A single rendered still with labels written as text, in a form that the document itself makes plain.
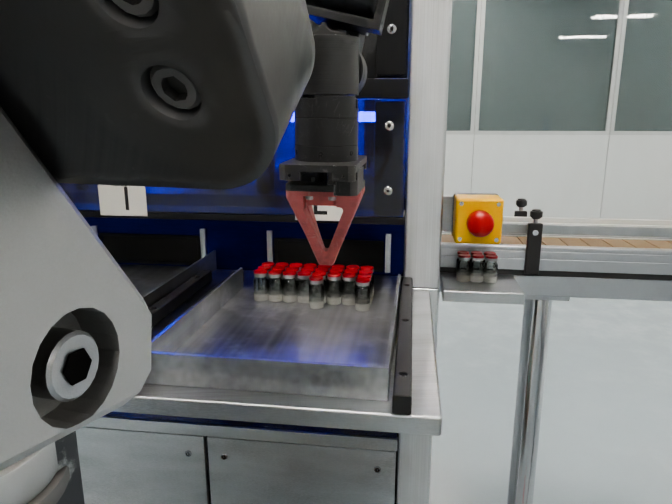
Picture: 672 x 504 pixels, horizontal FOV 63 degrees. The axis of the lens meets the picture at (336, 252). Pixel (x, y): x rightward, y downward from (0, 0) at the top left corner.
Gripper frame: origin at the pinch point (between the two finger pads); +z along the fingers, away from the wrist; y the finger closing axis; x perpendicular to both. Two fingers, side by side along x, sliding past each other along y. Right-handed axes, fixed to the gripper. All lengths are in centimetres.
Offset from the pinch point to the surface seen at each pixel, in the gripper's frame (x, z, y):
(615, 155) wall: -188, 30, 499
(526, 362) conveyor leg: -30, 34, 51
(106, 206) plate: 44, 3, 36
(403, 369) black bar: -7.7, 12.2, 1.9
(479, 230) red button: -17.7, 4.2, 33.1
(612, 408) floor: -91, 106, 166
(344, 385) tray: -2.0, 12.8, -1.3
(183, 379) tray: 14.7, 13.6, -1.3
